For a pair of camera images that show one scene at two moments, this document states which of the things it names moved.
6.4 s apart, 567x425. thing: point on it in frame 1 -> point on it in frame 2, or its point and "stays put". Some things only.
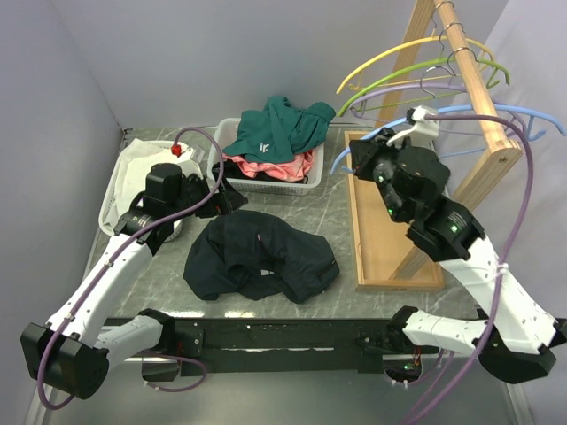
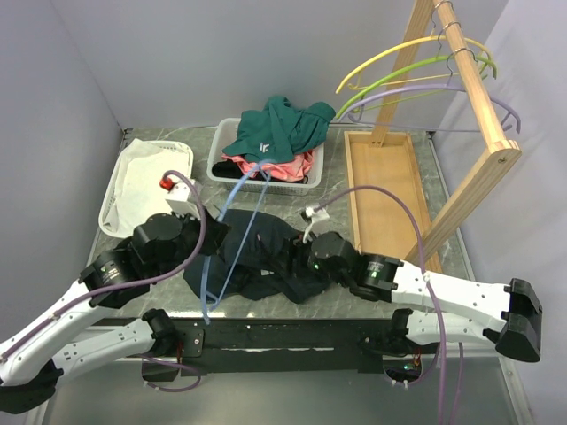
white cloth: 132,168 stays put
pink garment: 296,170 stays put
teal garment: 279,131 stays put
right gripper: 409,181 -> 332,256
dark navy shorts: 251,253 stays put
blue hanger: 531,135 -> 207,305
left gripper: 224,202 -> 196,221
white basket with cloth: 127,182 stays put
